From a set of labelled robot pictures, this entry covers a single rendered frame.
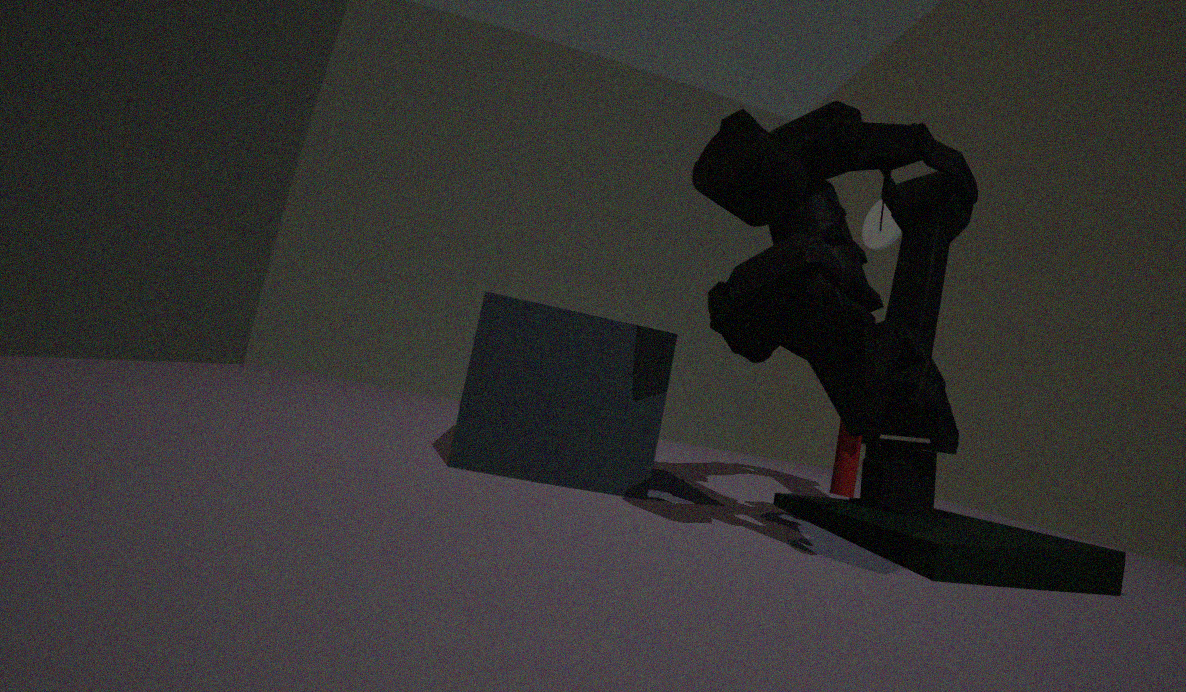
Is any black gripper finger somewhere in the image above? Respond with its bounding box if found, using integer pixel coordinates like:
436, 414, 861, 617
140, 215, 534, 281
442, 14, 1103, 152
774, 301, 876, 437
862, 332, 904, 442

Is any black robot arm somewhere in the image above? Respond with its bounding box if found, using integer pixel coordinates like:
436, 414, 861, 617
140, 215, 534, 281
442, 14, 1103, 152
691, 101, 978, 518

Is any red peg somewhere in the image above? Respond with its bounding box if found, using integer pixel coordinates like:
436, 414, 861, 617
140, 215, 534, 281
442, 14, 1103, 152
830, 420, 862, 499

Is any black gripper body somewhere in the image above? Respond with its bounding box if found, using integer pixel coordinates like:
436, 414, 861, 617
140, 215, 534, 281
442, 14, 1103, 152
725, 220, 925, 372

